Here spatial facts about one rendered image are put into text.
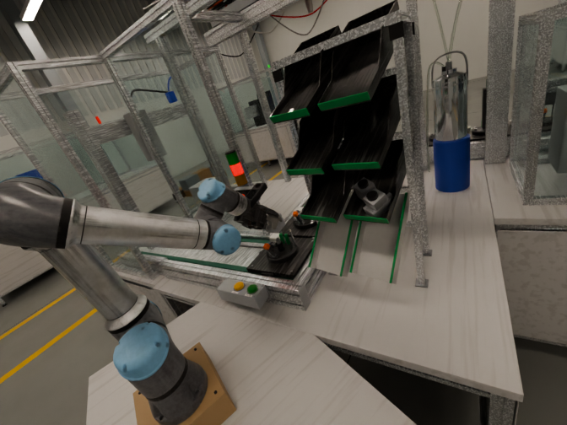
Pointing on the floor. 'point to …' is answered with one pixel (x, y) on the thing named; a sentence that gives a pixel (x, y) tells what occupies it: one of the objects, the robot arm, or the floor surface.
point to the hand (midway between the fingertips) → (274, 217)
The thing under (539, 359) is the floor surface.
